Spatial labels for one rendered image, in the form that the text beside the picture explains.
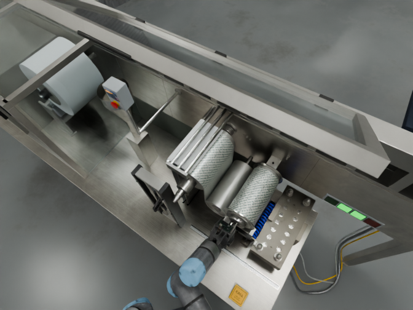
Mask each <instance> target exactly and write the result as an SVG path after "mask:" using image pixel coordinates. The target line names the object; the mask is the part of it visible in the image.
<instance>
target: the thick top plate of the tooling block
mask: <svg viewBox="0 0 413 310"><path fill-rule="evenodd" d="M289 189H292V190H293V195H292V196H291V197H289V196H287V195H286V191H287V190H289ZM305 199H310V200H311V203H310V205H309V206H305V205H304V204H303V200H305ZM315 201H316V200H315V199H312V198H311V197H309V196H307V195H305V194H304V193H302V192H300V191H298V190H296V189H294V188H293V187H291V186H289V185H287V187H286V188H285V190H284V192H283V194H282V195H281V197H280V198H279V200H278V202H277V204H279V205H280V206H281V207H280V208H279V210H278V212H277V214H276V216H275V217H274V219H273V221H272V222H271V221H269V220H267V221H266V223H265V225H264V226H263V228H262V229H261V232H260V233H259V235H258V237H257V238H256V241H257V243H258V244H262V246H263V248H262V250H261V251H260V252H259V251H257V250H256V249H255V246H254V245H252V247H251V248H250V252H251V253H253V254H254V255H256V256H257V257H259V258H260V259H262V260H263V261H265V262H266V263H267V264H269V265H271V266H272V267H273V268H275V269H276V270H278V271H279V270H280V269H281V267H282V266H283V263H284V262H285V260H286V258H287V256H288V254H289V252H290V250H291V248H292V246H293V244H294V242H295V240H296V238H297V236H298V234H299V233H300V231H301V229H302V227H303V225H304V223H305V221H306V219H307V217H308V215H309V213H310V211H311V209H312V207H313V205H314V203H315ZM257 243H256V244H257ZM276 253H280V254H281V255H282V259H281V261H275V259H274V255H275V254H276Z"/></svg>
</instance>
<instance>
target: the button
mask: <svg viewBox="0 0 413 310"><path fill-rule="evenodd" d="M247 296H248V292H246V291H245V290H244V289H242V288H241V287H239V286H238V285H237V284H236V285H235V287H234V289H233V291H232V292H231V294H230V296H229V298H230V299H231V300H232V301H234V302H235V303H237V304H238V305H239V306H240V307H241V306H242V304H243V303H244V301H245V299H246V297H247Z"/></svg>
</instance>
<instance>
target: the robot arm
mask: <svg viewBox="0 0 413 310"><path fill-rule="evenodd" d="M236 225H237V223H236V224H235V223H234V224H233V225H230V221H227V217H226V219H225V220H222V219H221V218H220V219H219V220H218V222H217V223H216V224H215V225H214V227H213V229H212V231H211V232H210V236H209V238H207V239H205V240H204V241H203V242H202V243H201V244H200V246H196V248H197V249H196V250H195V251H194V252H193V253H192V255H191V256H190V257H189V258H188V259H187V260H186V261H185V262H184V263H183V264H182V265H181V266H180V267H179V268H178V269H177V270H176V271H175V272H174V273H173V274H172V275H171V276H170V278H169V279H168V282H167V290H168V292H169V294H171V295H172V296H173V297H175V298H179V300H180V302H181V304H182V306H183V308H184V310H212V309H211V307H210V305H209V304H208V302H207V300H206V298H205V296H204V294H203V293H202V291H201V289H200V287H199V285H198V284H199V283H200V282H201V281H202V280H203V278H204V277H205V274H206V273H207V272H208V271H209V269H210V268H211V267H212V265H213V264H214V263H215V261H216V260H217V259H218V257H219V254H220V253H221V249H223V248H226V247H227V246H228V247H229V245H230V244H232V243H233V241H234V234H235V229H236V228H235V227H236ZM123 310H153V308H152V304H151V303H150V301H149V300H148V299H147V298H145V297H144V298H139V299H137V300H135V301H132V302H131V303H129V304H128V305H126V307H124V308H123Z"/></svg>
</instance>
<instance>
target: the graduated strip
mask: <svg viewBox="0 0 413 310"><path fill-rule="evenodd" d="M190 228H191V229H192V230H193V231H195V232H196V233H198V234H199V235H201V236H202V237H203V238H205V239H207V238H209V236H207V235H206V234H205V233H204V232H202V231H201V230H199V229H198V228H196V227H195V226H194V225H191V226H190ZM221 250H222V251H223V252H224V253H226V254H228V255H229V256H230V257H232V258H233V259H234V260H236V261H237V262H239V263H240V264H242V265H243V266H244V267H246V268H247V269H249V270H250V271H251V272H253V273H255V275H257V276H259V277H260V278H261V279H263V280H264V281H266V282H267V283H268V284H270V285H271V286H273V287H274V288H276V289H277V290H278V289H279V287H280V286H279V285H278V284H276V283H275V282H274V281H272V280H270V279H269V278H268V277H266V276H265V275H263V274H262V273H261V272H259V271H258V270H257V269H255V268H253V267H252V266H251V265H249V264H248V263H246V262H245V261H243V260H242V259H241V258H239V257H238V256H237V255H235V254H233V253H232V252H231V251H229V250H228V249H226V248H223V249H221Z"/></svg>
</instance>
